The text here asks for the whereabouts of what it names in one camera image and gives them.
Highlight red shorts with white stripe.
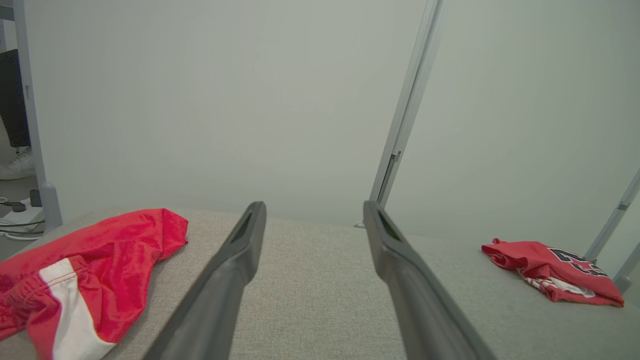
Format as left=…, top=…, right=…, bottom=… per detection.
left=0, top=208, right=190, bottom=360

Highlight red white basketball jersey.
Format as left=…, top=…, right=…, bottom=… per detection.
left=481, top=238, right=625, bottom=308

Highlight person leg in black trousers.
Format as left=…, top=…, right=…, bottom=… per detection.
left=0, top=48, right=32, bottom=151

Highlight long aluminium frame rail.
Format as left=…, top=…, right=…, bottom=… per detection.
left=353, top=0, right=448, bottom=230

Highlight grey partition end post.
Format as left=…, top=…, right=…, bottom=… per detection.
left=12, top=0, right=64, bottom=232

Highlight white sneaker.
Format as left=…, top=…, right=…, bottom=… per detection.
left=0, top=147, right=36, bottom=181

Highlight white power strip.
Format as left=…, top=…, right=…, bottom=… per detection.
left=0, top=198, right=47, bottom=227

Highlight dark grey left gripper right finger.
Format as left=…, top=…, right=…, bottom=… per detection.
left=363, top=200, right=497, bottom=360

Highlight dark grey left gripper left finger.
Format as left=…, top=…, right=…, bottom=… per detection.
left=142, top=201, right=268, bottom=360

